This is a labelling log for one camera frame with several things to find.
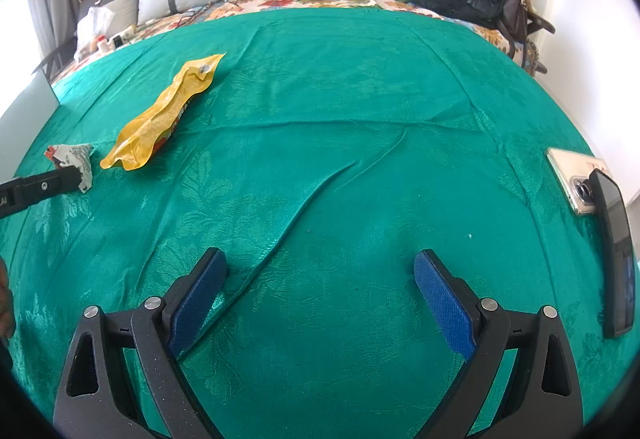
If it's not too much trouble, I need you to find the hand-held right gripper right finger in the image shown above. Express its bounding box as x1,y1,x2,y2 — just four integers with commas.
413,249,585,439

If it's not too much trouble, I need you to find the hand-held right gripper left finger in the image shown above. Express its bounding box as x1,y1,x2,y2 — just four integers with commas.
52,247,228,439

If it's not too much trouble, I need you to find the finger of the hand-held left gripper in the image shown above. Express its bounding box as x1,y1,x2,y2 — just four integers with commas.
0,167,83,220

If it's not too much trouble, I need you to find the small red white packet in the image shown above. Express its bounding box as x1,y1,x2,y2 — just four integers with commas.
44,143,95,194

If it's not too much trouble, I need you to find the grey laptop lid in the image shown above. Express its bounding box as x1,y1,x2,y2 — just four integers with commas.
0,70,61,174

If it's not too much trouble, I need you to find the long golden snack packet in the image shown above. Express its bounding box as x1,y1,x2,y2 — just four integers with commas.
100,51,228,171

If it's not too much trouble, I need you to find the person's left hand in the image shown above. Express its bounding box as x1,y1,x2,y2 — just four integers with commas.
0,256,17,340

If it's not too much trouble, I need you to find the clear plastic bag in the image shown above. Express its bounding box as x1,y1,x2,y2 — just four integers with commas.
75,6,115,60

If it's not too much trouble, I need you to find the beige smartphone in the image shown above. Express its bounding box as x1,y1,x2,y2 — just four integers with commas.
546,147,608,217

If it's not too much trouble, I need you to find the black smartphone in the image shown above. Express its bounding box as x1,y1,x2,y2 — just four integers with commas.
589,168,638,339

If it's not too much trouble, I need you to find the green bedspread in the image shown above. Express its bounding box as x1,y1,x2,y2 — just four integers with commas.
0,9,640,439

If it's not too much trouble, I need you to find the floral bed sheet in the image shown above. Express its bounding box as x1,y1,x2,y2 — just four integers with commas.
50,0,538,80

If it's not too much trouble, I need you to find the black chair frame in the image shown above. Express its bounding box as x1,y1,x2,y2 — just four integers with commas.
32,41,76,76

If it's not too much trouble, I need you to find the black cable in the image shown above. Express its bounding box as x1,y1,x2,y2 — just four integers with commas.
185,0,242,20

